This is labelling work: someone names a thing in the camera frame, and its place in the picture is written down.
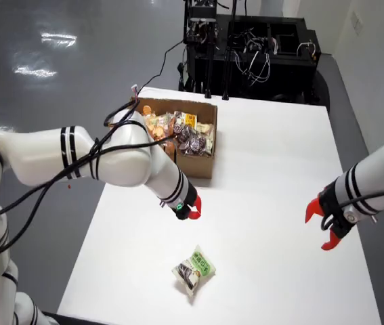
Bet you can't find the pale wrapped snack pack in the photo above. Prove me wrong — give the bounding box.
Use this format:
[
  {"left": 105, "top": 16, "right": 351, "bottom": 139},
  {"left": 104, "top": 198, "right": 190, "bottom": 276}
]
[{"left": 157, "top": 111, "right": 177, "bottom": 126}]

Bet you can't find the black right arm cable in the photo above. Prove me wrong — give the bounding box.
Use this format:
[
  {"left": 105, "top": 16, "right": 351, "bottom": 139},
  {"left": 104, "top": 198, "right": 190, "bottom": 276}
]
[{"left": 320, "top": 186, "right": 384, "bottom": 233}]

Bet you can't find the white wire bundle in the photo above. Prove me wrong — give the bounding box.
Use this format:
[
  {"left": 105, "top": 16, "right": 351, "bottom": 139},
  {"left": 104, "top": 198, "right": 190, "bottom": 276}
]
[{"left": 235, "top": 28, "right": 272, "bottom": 85}]

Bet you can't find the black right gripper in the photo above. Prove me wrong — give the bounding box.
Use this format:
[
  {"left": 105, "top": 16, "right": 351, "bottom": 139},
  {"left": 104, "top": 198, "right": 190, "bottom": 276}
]
[{"left": 305, "top": 184, "right": 355, "bottom": 252}]

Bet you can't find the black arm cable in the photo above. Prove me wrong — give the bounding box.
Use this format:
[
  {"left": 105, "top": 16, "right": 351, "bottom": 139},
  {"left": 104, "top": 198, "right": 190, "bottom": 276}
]
[
  {"left": 320, "top": 186, "right": 384, "bottom": 233},
  {"left": 0, "top": 84, "right": 179, "bottom": 263}
]

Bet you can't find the black equipment rack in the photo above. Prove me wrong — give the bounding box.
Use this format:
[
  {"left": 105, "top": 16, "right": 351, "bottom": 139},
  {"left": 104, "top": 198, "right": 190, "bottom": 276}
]
[{"left": 177, "top": 13, "right": 330, "bottom": 106}]

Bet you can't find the chocolate cookie pack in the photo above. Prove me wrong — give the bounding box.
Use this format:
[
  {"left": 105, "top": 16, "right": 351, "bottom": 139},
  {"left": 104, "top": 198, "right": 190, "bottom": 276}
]
[
  {"left": 173, "top": 123, "right": 189, "bottom": 142},
  {"left": 186, "top": 133, "right": 208, "bottom": 156}
]

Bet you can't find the orange dotted biscuit pack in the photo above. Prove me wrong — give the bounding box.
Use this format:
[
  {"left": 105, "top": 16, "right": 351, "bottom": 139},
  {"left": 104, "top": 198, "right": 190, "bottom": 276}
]
[{"left": 144, "top": 114, "right": 175, "bottom": 142}]

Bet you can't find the black electronics tower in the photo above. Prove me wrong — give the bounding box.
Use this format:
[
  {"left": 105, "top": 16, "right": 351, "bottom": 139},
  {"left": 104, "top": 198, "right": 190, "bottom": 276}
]
[{"left": 183, "top": 0, "right": 221, "bottom": 45}]

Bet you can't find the black floor cable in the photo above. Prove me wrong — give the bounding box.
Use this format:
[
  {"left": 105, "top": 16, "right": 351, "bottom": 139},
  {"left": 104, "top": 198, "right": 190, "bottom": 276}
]
[{"left": 136, "top": 39, "right": 185, "bottom": 99}]

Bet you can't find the short black stand pole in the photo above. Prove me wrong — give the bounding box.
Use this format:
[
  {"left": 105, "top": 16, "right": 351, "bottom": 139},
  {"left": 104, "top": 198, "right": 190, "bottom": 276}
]
[{"left": 205, "top": 43, "right": 213, "bottom": 100}]

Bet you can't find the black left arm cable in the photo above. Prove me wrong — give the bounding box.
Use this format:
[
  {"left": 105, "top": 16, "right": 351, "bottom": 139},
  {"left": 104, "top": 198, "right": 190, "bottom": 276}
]
[{"left": 0, "top": 84, "right": 179, "bottom": 263}]

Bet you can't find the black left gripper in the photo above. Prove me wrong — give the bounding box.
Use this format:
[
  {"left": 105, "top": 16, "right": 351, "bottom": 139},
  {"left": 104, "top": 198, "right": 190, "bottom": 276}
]
[{"left": 169, "top": 184, "right": 204, "bottom": 221}]

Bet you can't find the brown cardboard box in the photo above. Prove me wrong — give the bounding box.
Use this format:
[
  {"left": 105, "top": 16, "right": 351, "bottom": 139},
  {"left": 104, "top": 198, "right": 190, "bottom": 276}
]
[{"left": 108, "top": 96, "right": 219, "bottom": 179}]

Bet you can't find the yellow label snack pack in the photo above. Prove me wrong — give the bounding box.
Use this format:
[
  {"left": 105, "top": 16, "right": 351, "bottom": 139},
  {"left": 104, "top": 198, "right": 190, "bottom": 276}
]
[{"left": 174, "top": 110, "right": 199, "bottom": 129}]

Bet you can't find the green white snack pack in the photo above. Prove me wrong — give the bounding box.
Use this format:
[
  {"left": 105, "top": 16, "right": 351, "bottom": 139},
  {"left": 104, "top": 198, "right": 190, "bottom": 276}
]
[{"left": 171, "top": 244, "right": 217, "bottom": 297}]

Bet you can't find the tall black stand pole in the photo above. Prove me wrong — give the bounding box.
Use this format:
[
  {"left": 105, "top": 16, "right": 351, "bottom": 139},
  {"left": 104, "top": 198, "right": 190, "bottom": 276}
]
[{"left": 221, "top": 0, "right": 238, "bottom": 102}]

